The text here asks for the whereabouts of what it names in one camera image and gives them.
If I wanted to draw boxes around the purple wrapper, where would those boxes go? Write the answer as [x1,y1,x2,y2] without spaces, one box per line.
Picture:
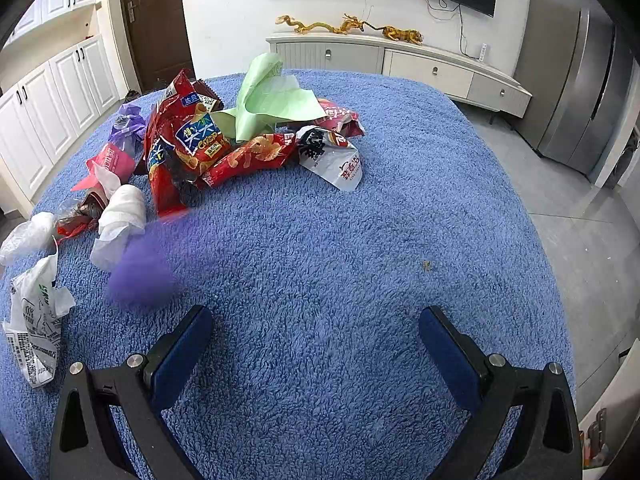
[107,102,149,162]

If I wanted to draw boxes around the yellow tiger ornament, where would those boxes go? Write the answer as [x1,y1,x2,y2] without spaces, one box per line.
[382,25,425,45]

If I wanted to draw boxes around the red snack bag blue label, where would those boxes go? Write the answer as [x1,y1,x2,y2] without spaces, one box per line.
[150,94,235,191]

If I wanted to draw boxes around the blue fluffy blanket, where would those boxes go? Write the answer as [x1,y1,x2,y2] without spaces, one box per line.
[0,70,581,480]

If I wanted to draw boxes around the grey refrigerator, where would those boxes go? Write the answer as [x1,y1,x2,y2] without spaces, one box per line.
[515,0,637,179]

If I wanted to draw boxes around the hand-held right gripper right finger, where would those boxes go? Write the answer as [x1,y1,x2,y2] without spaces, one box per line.
[417,305,584,480]

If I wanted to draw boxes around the white television cabinet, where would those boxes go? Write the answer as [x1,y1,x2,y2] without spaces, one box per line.
[265,30,534,119]

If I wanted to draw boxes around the white black printed bag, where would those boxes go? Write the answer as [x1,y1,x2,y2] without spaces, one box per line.
[294,125,364,192]

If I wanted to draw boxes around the green paper sheet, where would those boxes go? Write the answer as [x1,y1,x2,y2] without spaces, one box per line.
[219,52,326,143]

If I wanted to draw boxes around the brown door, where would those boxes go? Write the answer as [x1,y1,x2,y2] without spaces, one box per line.
[119,0,194,94]

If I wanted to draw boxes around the long red wrapper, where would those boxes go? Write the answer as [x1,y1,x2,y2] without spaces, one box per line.
[144,110,193,217]

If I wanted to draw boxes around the red brown wrapper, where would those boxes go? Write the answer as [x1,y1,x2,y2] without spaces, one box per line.
[54,192,108,242]

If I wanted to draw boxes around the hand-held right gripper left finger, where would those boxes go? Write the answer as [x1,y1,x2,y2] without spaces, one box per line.
[49,305,216,480]

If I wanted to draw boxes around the clear plastic bag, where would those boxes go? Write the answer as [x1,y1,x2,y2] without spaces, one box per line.
[0,211,57,267]

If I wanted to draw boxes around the yellow dragon ornament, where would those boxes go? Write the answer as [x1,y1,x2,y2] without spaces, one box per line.
[274,13,374,37]

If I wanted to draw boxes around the purple blurred object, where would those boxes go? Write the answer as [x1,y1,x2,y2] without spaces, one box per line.
[107,217,195,309]

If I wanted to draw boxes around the white tissue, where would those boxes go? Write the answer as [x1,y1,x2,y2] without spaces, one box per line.
[90,167,147,272]

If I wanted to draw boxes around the white wall cabinets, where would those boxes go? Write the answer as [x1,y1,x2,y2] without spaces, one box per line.
[0,0,122,217]

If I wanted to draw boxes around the small red black snack packet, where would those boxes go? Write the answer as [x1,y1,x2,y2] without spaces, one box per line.
[164,69,224,113]

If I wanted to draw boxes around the white printed plastic bag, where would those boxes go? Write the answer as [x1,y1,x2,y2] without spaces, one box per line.
[2,249,77,390]

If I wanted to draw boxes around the light pink packet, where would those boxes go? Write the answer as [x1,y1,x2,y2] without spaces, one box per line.
[71,142,137,194]

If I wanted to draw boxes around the black cables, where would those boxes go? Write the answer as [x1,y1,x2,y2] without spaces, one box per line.
[424,0,471,57]

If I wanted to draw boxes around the red shrimp print snack bag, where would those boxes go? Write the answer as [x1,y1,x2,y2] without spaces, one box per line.
[200,131,297,190]

